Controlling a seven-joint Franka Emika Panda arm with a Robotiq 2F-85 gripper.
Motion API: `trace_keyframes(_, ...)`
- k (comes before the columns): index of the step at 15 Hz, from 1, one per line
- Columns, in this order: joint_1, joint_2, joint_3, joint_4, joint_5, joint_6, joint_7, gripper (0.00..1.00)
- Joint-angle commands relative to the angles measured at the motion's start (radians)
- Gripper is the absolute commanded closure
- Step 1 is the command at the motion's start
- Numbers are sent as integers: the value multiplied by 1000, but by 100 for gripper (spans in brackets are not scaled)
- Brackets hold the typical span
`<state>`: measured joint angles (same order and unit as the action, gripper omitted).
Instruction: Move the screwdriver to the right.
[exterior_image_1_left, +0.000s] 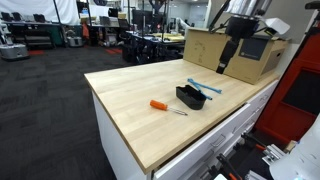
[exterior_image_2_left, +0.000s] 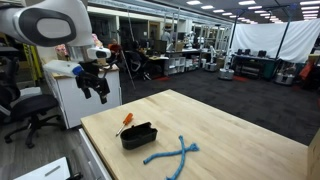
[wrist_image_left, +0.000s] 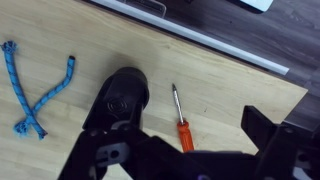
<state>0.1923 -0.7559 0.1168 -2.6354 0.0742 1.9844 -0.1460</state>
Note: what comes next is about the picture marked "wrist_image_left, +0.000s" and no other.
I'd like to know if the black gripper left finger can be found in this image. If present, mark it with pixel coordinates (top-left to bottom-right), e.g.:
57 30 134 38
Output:
58 121 188 180

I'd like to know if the white table frame rail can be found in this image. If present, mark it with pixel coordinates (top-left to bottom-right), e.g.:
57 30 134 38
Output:
91 0 290 76

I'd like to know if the orange handle screwdriver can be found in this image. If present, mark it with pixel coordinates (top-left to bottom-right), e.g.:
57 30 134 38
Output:
171 83 195 154

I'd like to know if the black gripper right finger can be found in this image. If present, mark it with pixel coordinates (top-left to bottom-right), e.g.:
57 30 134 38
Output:
240 105 320 180

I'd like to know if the blue braided rope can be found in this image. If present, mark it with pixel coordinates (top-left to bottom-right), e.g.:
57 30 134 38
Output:
0 40 48 140
13 55 76 136

